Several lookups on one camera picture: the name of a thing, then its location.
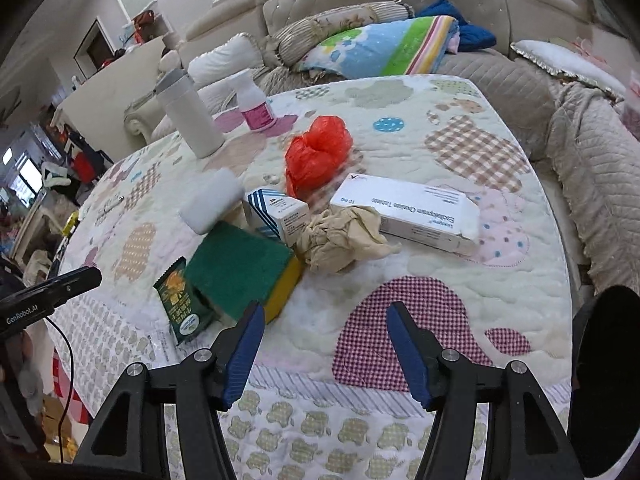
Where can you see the small blue striped medicine box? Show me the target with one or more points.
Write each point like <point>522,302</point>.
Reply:
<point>280,210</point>

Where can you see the green snack packet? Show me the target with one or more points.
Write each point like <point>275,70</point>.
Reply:
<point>182,305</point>

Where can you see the red plastic bag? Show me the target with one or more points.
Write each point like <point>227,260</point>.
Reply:
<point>315,152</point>

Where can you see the patchwork quilted blanket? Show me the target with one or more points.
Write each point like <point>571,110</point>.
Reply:
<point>500,160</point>

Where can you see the floral striped bolster pillow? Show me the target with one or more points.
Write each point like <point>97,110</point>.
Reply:
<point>320,30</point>

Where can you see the white pill bottle pink label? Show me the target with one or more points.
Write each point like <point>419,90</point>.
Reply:
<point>255,107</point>

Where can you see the white foam block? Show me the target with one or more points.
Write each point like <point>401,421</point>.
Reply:
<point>212,200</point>

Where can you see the blue cloth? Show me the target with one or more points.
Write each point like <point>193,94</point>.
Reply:
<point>475,37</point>

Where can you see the beige tufted sofa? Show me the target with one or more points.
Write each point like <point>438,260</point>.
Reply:
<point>590,150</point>

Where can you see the long white medicine box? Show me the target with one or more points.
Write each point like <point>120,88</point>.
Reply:
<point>415,212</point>

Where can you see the green yellow scouring sponge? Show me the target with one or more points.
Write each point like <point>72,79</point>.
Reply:
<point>240,265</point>

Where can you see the beige tissue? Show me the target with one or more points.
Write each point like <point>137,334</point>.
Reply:
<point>340,240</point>

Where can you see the pink hair clip tray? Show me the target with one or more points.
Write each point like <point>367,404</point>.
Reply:
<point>587,46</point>

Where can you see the beige plush toy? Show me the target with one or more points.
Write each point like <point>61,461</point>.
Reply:
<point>169,61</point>

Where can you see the colourful striped folded blanket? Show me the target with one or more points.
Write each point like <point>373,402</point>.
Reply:
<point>390,45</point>

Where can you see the white frilled pillow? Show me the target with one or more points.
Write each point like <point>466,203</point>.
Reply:
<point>560,57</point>

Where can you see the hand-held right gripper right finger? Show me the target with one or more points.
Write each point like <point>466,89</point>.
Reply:
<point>410,355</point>

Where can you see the white thermos bottle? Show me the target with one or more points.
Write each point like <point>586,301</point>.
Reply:
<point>192,120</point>

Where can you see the white cushion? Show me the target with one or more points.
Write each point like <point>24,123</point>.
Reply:
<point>225,60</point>

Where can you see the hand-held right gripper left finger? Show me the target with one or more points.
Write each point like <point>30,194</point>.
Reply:
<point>245,355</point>

